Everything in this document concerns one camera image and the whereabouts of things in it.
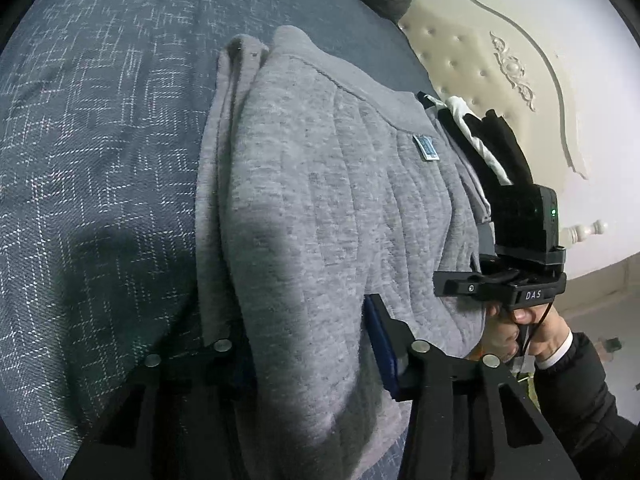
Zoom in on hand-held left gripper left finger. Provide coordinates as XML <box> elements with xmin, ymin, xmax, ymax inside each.
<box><xmin>62</xmin><ymin>339</ymin><xmax>261</xmax><ymax>480</ymax></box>

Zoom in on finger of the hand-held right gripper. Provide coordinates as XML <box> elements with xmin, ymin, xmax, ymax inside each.
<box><xmin>433</xmin><ymin>268</ymin><xmax>522</xmax><ymax>304</ymax></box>

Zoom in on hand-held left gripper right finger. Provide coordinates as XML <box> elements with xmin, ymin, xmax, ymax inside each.
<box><xmin>364</xmin><ymin>294</ymin><xmax>581</xmax><ymax>480</ymax></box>

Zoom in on grey quilted sweatshirt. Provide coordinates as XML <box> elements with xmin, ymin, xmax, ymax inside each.
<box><xmin>192</xmin><ymin>25</ymin><xmax>493</xmax><ymax>480</ymax></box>

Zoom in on person's right forearm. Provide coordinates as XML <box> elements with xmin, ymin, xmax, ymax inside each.
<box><xmin>530</xmin><ymin>330</ymin><xmax>640</xmax><ymax>480</ymax></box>

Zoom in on person's right hand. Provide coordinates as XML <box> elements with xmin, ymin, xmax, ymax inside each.
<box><xmin>480</xmin><ymin>302</ymin><xmax>573</xmax><ymax>366</ymax></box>

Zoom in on black and white garment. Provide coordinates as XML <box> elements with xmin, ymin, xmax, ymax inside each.
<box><xmin>416</xmin><ymin>91</ymin><xmax>536</xmax><ymax>188</ymax></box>

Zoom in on cream tufted headboard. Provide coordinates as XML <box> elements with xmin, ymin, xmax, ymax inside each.
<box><xmin>397</xmin><ymin>0</ymin><xmax>640</xmax><ymax>281</ymax></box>

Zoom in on blue woven bed sheet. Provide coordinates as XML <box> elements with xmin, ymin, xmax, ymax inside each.
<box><xmin>0</xmin><ymin>0</ymin><xmax>441</xmax><ymax>480</ymax></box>

